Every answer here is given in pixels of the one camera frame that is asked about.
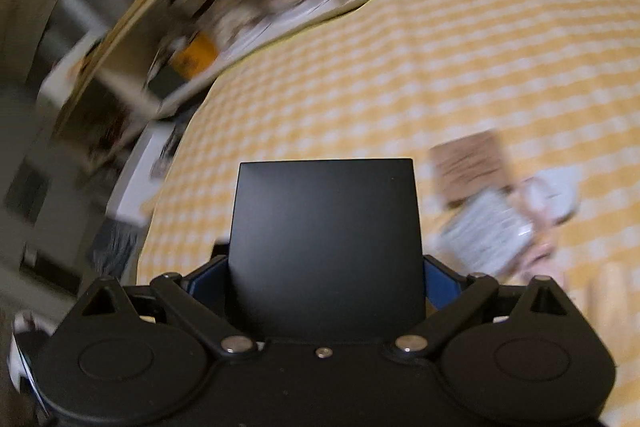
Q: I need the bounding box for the yellow printed box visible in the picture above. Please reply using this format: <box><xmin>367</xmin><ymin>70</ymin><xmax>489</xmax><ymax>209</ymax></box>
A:
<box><xmin>169</xmin><ymin>32</ymin><xmax>219</xmax><ymax>81</ymax></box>

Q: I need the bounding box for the light wooden block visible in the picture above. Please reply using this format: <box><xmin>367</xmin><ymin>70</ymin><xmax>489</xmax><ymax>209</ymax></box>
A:
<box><xmin>587</xmin><ymin>262</ymin><xmax>636</xmax><ymax>364</ymax></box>

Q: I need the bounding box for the pink eyelash curler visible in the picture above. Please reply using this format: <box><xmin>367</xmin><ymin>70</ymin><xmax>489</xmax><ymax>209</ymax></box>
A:
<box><xmin>514</xmin><ymin>166</ymin><xmax>582</xmax><ymax>286</ymax></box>

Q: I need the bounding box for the small black box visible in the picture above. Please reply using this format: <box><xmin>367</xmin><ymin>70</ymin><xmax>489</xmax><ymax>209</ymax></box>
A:
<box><xmin>228</xmin><ymin>158</ymin><xmax>426</xmax><ymax>343</ymax></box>

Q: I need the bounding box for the yellow checkered tablecloth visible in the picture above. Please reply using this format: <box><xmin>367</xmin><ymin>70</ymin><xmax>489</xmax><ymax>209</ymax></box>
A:
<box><xmin>137</xmin><ymin>0</ymin><xmax>639</xmax><ymax>426</ymax></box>

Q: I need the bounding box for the white shallow box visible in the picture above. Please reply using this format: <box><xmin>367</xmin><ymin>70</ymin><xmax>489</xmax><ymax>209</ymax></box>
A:
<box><xmin>105</xmin><ymin>121</ymin><xmax>188</xmax><ymax>227</ymax></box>

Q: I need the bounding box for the white fan heater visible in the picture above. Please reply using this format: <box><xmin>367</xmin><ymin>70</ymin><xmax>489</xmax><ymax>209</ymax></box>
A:
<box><xmin>6</xmin><ymin>310</ymin><xmax>56</xmax><ymax>412</ymax></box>

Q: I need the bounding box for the clear plastic square case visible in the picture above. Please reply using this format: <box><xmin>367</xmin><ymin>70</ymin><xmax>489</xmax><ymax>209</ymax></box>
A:
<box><xmin>438</xmin><ymin>188</ymin><xmax>535</xmax><ymax>277</ymax></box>

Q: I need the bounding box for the carved wooden square coaster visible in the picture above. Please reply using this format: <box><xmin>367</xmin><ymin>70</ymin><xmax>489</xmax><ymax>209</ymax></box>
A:
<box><xmin>430</xmin><ymin>130</ymin><xmax>513</xmax><ymax>206</ymax></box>

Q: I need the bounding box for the folded denim cloth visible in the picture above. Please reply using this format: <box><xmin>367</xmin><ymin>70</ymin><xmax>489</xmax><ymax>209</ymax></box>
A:
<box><xmin>86</xmin><ymin>218</ymin><xmax>146</xmax><ymax>279</ymax></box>

